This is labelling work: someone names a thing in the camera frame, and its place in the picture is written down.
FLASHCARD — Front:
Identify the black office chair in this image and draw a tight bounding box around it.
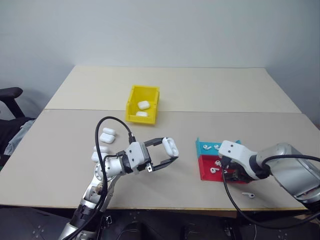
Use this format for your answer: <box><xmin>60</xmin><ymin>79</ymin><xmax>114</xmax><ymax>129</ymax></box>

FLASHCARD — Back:
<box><xmin>0</xmin><ymin>86</ymin><xmax>36</xmax><ymax>169</ymax></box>

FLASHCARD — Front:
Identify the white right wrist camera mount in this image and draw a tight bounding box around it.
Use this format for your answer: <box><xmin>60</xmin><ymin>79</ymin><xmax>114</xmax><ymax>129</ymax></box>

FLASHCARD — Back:
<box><xmin>218</xmin><ymin>140</ymin><xmax>259</xmax><ymax>181</ymax></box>

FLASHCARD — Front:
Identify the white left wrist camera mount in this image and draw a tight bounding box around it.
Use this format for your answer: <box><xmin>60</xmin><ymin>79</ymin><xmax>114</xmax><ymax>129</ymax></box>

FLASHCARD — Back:
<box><xmin>124</xmin><ymin>141</ymin><xmax>152</xmax><ymax>175</ymax></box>

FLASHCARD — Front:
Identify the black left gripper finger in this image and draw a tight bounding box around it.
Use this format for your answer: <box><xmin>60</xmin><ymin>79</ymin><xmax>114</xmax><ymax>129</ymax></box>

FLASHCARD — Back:
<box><xmin>143</xmin><ymin>136</ymin><xmax>167</xmax><ymax>149</ymax></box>
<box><xmin>150</xmin><ymin>156</ymin><xmax>180</xmax><ymax>173</ymax></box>

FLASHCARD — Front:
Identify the teal plastic tray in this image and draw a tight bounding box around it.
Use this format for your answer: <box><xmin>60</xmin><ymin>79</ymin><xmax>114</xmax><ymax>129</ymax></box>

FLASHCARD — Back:
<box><xmin>194</xmin><ymin>136</ymin><xmax>242</xmax><ymax>158</ymax></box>

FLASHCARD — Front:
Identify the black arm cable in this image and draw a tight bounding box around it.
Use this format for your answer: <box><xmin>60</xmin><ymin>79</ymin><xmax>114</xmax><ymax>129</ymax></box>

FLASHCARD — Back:
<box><xmin>66</xmin><ymin>116</ymin><xmax>137</xmax><ymax>240</ymax></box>
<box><xmin>219</xmin><ymin>154</ymin><xmax>320</xmax><ymax>230</ymax></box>

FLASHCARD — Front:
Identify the red plastic tray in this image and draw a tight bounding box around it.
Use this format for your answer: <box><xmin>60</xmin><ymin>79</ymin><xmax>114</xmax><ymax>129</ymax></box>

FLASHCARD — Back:
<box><xmin>197</xmin><ymin>154</ymin><xmax>251</xmax><ymax>185</ymax></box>

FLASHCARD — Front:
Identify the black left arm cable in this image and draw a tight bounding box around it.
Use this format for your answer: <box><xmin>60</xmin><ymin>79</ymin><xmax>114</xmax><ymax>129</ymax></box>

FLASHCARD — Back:
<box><xmin>66</xmin><ymin>116</ymin><xmax>137</xmax><ymax>240</ymax></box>

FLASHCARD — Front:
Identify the dark rounded shape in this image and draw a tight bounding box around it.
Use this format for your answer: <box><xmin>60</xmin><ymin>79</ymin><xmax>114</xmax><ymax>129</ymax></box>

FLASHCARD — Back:
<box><xmin>109</xmin><ymin>211</ymin><xmax>181</xmax><ymax>240</ymax></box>

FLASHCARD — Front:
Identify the light blue cloth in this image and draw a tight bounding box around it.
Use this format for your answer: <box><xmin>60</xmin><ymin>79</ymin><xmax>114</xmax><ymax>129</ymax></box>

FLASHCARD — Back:
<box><xmin>3</xmin><ymin>119</ymin><xmax>36</xmax><ymax>157</ymax></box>

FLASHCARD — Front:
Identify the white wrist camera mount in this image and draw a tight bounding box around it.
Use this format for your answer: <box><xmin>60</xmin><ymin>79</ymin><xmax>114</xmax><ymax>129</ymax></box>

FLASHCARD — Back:
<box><xmin>124</xmin><ymin>141</ymin><xmax>152</xmax><ymax>175</ymax></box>
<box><xmin>218</xmin><ymin>140</ymin><xmax>259</xmax><ymax>181</ymax></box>

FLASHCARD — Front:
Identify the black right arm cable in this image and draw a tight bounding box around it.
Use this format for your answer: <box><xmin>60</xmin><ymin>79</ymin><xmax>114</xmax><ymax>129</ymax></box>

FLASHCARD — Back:
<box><xmin>219</xmin><ymin>154</ymin><xmax>320</xmax><ymax>230</ymax></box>

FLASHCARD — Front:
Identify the yellow plastic bin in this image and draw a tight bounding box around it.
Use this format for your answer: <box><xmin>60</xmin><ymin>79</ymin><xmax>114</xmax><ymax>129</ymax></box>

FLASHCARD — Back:
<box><xmin>124</xmin><ymin>84</ymin><xmax>161</xmax><ymax>125</ymax></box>

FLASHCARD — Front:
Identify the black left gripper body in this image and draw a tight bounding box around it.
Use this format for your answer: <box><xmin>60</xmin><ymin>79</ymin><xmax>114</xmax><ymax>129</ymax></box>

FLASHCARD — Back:
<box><xmin>132</xmin><ymin>141</ymin><xmax>155</xmax><ymax>174</ymax></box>

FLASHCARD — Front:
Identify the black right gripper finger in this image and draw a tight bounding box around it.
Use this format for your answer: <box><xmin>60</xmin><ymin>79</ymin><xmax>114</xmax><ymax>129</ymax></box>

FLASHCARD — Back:
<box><xmin>223</xmin><ymin>168</ymin><xmax>237</xmax><ymax>183</ymax></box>

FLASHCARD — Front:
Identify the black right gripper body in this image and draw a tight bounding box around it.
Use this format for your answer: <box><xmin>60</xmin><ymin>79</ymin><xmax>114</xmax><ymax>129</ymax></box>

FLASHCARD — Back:
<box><xmin>228</xmin><ymin>159</ymin><xmax>252</xmax><ymax>185</ymax></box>

